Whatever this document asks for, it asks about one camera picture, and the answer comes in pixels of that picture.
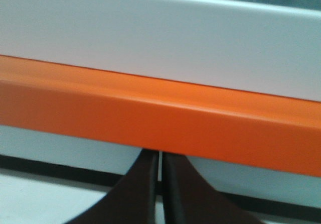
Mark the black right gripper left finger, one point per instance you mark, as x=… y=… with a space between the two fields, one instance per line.
x=132 y=199

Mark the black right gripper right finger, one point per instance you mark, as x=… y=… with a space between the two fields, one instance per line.
x=189 y=198

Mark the orange sash handle bar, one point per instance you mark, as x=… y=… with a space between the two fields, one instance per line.
x=241 y=127

